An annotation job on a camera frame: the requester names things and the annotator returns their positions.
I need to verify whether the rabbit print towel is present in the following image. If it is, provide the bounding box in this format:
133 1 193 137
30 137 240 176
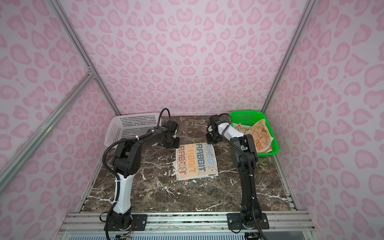
174 143 219 181

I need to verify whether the green plastic basket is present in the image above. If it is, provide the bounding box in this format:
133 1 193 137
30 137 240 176
231 110 279 157

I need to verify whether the white perforated plastic basket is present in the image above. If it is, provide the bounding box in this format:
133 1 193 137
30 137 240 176
104 113 160 147

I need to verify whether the orange patterned towel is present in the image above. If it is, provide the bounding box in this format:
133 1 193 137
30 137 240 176
234 119 274 153

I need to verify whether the left diagonal aluminium strut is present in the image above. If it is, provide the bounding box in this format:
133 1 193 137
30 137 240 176
1 71 95 193

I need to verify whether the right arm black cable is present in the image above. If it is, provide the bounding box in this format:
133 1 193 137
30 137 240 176
217 112 269 240

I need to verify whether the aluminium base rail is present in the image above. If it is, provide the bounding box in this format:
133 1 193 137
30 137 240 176
56 211 319 240

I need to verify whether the right corner aluminium post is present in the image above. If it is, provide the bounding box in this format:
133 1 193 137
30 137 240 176
261 0 319 115

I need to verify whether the corner aluminium post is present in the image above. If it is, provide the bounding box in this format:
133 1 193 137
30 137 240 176
261 0 319 115
47 0 121 116

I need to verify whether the left corner aluminium post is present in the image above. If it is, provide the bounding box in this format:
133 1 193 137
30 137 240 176
47 0 121 116

